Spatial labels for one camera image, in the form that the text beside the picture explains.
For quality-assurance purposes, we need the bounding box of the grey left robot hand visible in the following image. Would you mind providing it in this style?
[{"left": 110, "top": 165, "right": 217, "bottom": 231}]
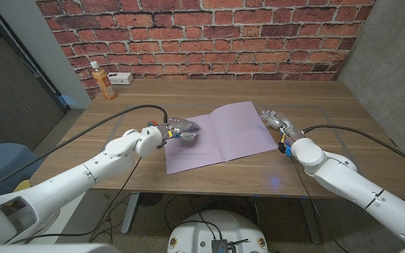
[{"left": 156, "top": 117, "right": 202, "bottom": 145}]

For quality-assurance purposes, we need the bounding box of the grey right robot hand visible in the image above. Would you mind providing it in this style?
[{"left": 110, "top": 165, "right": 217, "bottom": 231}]
[{"left": 260, "top": 110, "right": 306, "bottom": 144}]

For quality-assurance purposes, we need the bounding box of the pink paper file folder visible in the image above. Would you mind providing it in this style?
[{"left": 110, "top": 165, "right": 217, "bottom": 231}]
[{"left": 163, "top": 100, "right": 280, "bottom": 175}]

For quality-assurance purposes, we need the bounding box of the orange drink bottle white cap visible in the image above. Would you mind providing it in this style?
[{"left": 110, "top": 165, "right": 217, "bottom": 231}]
[{"left": 89, "top": 60, "right": 117, "bottom": 100}]

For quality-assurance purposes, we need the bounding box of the grey tape outline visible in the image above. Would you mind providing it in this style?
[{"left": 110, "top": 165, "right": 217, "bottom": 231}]
[{"left": 96, "top": 103, "right": 378, "bottom": 197}]

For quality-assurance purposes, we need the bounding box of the white power strip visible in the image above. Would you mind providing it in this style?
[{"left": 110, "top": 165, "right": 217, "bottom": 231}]
[{"left": 107, "top": 72, "right": 134, "bottom": 86}]

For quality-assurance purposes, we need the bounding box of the brick print backdrop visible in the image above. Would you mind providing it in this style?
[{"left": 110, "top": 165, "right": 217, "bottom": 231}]
[{"left": 35, "top": 0, "right": 375, "bottom": 99}]

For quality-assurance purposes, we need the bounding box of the grey metal table leg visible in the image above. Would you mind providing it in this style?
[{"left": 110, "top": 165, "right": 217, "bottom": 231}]
[
  {"left": 300, "top": 197, "right": 323, "bottom": 245},
  {"left": 120, "top": 193, "right": 141, "bottom": 235}
]

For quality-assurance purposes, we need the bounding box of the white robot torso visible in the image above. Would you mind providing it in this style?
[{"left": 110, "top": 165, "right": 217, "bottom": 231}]
[{"left": 167, "top": 209, "right": 269, "bottom": 253}]

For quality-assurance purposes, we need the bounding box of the yellow object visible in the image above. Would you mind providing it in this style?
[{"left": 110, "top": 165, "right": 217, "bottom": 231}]
[{"left": 14, "top": 179, "right": 32, "bottom": 193}]

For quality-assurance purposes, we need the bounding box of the black torso cable loop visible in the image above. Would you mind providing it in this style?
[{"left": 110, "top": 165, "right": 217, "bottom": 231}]
[{"left": 163, "top": 194, "right": 224, "bottom": 240}]

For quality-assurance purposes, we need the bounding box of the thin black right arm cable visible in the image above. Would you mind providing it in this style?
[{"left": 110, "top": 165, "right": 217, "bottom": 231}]
[{"left": 289, "top": 154, "right": 349, "bottom": 253}]

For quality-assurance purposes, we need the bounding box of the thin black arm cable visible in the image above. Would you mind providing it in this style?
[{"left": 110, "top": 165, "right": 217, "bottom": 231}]
[
  {"left": 8, "top": 156, "right": 143, "bottom": 246},
  {"left": 289, "top": 154, "right": 349, "bottom": 253}
]

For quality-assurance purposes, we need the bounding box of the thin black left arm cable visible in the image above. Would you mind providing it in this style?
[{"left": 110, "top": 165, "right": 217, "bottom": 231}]
[{"left": 8, "top": 156, "right": 143, "bottom": 246}]

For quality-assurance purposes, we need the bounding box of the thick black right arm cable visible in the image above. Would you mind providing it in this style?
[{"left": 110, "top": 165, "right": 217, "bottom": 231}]
[{"left": 302, "top": 124, "right": 405, "bottom": 173}]

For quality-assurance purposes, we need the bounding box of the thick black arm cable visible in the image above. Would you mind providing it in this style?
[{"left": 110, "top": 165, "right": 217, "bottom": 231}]
[
  {"left": 302, "top": 124, "right": 405, "bottom": 173},
  {"left": 0, "top": 104, "right": 169, "bottom": 198}
]

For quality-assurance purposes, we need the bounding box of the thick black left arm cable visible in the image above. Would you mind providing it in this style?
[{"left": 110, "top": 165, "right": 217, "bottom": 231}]
[{"left": 0, "top": 104, "right": 169, "bottom": 198}]

